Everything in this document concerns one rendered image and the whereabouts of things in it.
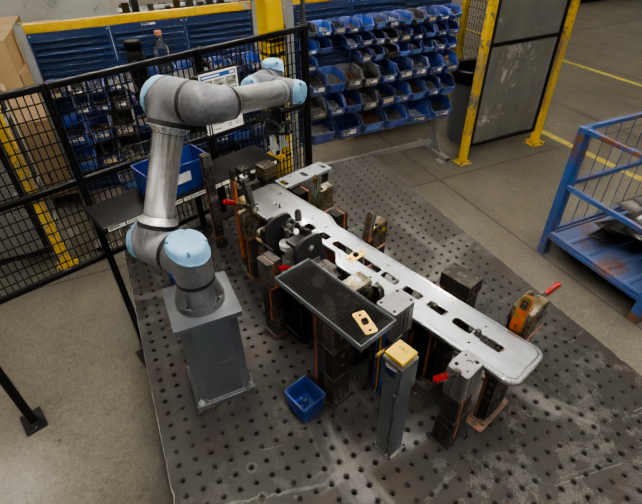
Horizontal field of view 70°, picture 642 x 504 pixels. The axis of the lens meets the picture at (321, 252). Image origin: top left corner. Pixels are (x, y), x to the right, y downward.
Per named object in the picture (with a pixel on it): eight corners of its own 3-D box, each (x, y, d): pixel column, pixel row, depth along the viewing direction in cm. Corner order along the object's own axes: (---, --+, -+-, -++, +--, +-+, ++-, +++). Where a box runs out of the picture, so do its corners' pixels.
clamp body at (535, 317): (528, 370, 167) (558, 298, 145) (506, 393, 160) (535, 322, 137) (502, 353, 174) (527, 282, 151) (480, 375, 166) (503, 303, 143)
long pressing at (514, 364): (551, 350, 138) (553, 346, 137) (512, 393, 126) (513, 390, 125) (273, 182, 220) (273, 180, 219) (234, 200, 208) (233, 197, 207)
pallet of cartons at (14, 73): (90, 139, 499) (53, 35, 434) (7, 152, 476) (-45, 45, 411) (89, 102, 587) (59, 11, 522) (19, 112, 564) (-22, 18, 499)
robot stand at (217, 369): (199, 412, 156) (173, 333, 131) (186, 367, 171) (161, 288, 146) (256, 390, 163) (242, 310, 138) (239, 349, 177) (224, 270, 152)
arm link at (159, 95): (156, 275, 130) (180, 75, 117) (119, 260, 136) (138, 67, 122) (186, 268, 141) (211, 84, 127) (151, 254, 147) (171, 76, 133)
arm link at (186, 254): (196, 294, 129) (186, 257, 121) (161, 279, 135) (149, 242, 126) (223, 269, 137) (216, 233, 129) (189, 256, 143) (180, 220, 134)
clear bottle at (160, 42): (177, 78, 207) (167, 30, 194) (164, 81, 203) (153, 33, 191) (170, 75, 211) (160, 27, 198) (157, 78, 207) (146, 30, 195)
